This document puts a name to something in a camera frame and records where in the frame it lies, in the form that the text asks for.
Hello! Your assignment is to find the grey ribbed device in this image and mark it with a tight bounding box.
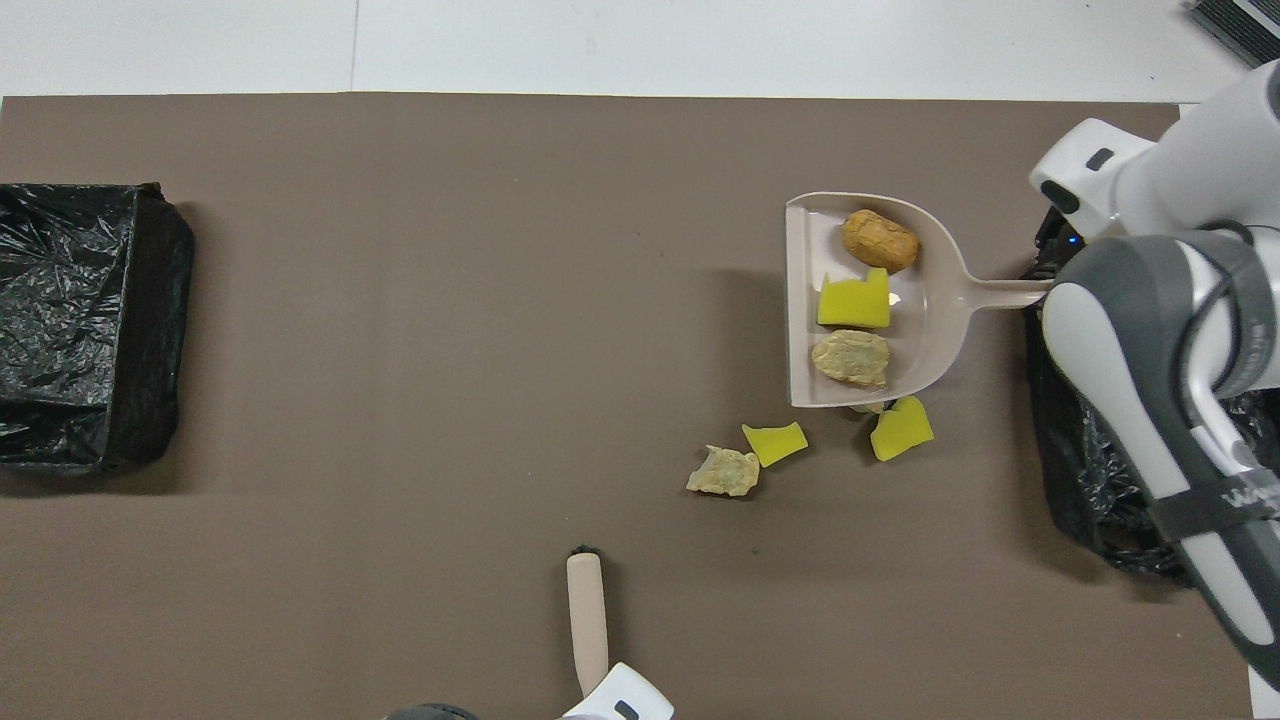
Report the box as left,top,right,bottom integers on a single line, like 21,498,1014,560
1187,0,1280,69

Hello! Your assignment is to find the brown bread roll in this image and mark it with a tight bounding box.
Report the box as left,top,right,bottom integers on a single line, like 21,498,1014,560
840,208,920,275

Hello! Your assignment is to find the brown paper table mat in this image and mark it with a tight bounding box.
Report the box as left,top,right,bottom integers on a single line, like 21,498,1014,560
0,93,1254,720

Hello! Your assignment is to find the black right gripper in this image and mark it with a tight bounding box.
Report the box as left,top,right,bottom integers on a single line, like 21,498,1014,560
1030,207,1088,281

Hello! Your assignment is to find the beige plastic dustpan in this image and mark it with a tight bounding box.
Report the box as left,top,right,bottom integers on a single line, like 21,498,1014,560
784,192,1053,409

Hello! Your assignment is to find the bin with crumpled black bag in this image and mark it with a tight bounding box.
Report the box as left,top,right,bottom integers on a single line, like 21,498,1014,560
1022,255,1280,589

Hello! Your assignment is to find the yellow sponge piece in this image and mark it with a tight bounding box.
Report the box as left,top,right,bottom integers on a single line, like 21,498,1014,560
741,421,809,468
869,394,936,463
817,267,893,330

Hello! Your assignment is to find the rectangular bin with black bag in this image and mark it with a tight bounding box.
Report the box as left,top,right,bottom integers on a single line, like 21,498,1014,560
0,182,196,474

